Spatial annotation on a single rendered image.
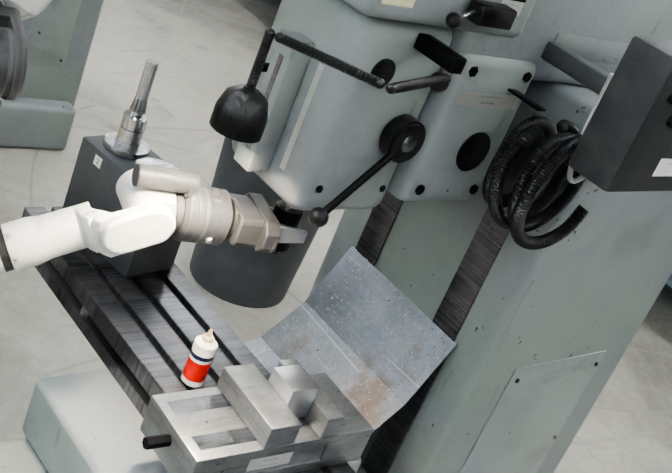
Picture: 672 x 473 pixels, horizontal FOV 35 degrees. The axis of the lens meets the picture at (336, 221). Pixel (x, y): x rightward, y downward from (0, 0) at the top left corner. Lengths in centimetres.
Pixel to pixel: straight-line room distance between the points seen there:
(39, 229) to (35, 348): 180
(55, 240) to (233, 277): 227
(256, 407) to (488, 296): 48
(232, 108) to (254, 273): 243
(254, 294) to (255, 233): 221
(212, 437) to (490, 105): 66
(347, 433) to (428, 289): 36
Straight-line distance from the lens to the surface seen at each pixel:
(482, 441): 208
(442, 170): 166
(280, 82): 149
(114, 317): 192
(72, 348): 337
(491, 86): 163
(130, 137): 205
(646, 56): 150
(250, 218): 161
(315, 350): 204
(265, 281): 380
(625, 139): 150
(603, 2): 176
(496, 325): 187
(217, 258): 378
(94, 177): 207
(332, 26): 147
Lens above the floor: 196
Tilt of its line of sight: 24 degrees down
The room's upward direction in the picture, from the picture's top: 23 degrees clockwise
